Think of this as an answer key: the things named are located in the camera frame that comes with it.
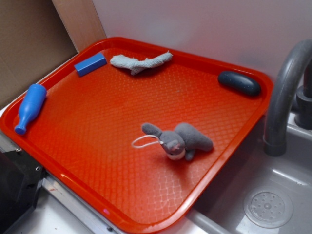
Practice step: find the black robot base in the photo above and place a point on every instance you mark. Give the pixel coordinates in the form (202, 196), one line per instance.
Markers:
(20, 182)

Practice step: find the light blue cloth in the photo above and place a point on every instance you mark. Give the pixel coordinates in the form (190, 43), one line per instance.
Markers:
(136, 66)

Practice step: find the red plastic tray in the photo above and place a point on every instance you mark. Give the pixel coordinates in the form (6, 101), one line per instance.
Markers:
(84, 131)

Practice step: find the grey plush bunny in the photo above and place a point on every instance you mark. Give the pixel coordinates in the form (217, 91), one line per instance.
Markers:
(180, 143)

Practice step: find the blue rectangular block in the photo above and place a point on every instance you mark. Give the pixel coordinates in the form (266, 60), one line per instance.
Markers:
(90, 64)

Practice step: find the dark blue oval object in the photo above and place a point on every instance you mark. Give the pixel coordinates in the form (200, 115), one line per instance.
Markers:
(239, 82)

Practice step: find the blue plastic bottle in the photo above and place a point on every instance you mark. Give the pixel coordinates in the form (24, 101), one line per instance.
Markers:
(30, 107)

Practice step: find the grey toy sink basin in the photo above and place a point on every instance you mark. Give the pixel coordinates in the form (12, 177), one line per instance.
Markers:
(259, 194)

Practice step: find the grey toy faucet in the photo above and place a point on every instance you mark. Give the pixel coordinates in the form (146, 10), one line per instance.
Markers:
(293, 84)

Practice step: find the brown cardboard panel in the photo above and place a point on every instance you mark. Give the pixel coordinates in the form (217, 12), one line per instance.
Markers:
(37, 36)

